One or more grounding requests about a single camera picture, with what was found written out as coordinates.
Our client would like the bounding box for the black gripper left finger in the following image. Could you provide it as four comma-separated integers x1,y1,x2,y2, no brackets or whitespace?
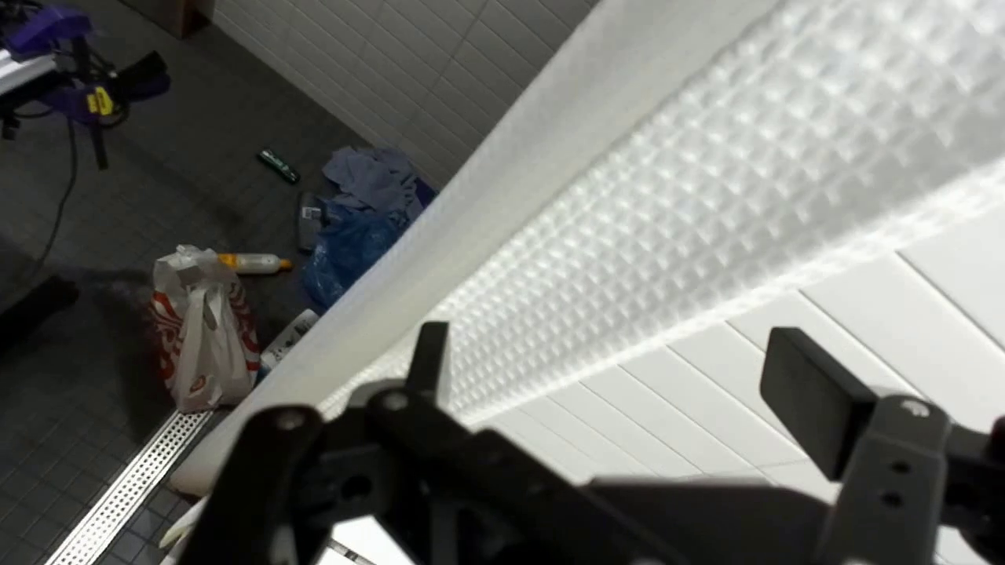
405,320,448,406

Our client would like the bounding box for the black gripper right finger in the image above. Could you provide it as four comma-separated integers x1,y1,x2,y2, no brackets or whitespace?
760,326,875,479

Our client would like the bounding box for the white shower curtain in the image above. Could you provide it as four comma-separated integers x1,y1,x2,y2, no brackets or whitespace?
166,0,1005,500

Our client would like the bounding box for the blue cloth pile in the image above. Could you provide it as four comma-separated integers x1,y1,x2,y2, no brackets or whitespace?
300,148,437,314

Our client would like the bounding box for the orange capped spray bottle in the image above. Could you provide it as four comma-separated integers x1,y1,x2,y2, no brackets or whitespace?
216,252,296,277

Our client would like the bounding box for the white plastic shopping bag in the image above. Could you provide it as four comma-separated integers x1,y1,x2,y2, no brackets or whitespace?
152,246,262,413

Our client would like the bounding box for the small green black tube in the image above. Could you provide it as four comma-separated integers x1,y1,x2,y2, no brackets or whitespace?
255,148,300,184

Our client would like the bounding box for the metal floor drain grate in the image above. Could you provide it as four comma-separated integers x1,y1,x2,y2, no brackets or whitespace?
44,411,213,565

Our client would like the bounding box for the purple tripod equipment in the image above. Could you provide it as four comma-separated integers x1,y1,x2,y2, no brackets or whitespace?
0,0,174,168

